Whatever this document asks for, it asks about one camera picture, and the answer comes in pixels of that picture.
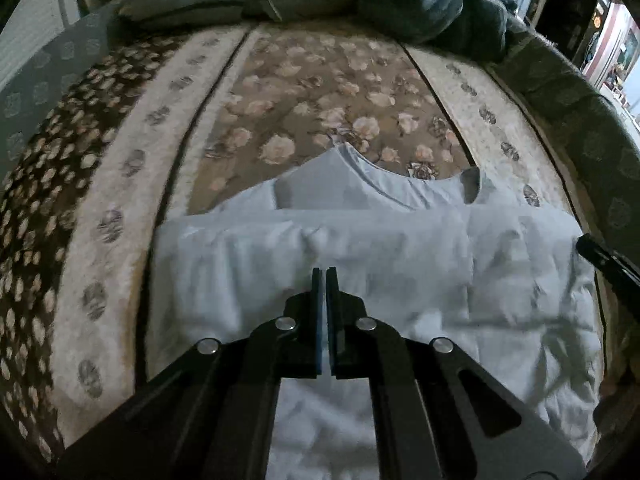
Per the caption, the floral patterned bed blanket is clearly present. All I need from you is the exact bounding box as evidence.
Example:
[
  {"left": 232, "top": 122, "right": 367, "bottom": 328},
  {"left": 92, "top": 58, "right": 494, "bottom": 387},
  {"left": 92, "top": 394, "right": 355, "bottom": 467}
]
[{"left": 1, "top": 23, "right": 573, "bottom": 460}]

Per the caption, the dark navy folded quilt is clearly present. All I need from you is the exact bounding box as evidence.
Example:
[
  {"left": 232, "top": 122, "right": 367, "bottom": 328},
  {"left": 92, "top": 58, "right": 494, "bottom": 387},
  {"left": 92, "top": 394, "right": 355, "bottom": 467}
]
[{"left": 355, "top": 0, "right": 516, "bottom": 62}]

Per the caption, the white louvered wardrobe door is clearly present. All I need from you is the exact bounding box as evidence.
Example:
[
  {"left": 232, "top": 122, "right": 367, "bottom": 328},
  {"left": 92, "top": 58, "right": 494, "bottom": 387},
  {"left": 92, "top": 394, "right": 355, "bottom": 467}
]
[{"left": 1, "top": 0, "right": 80, "bottom": 88}]

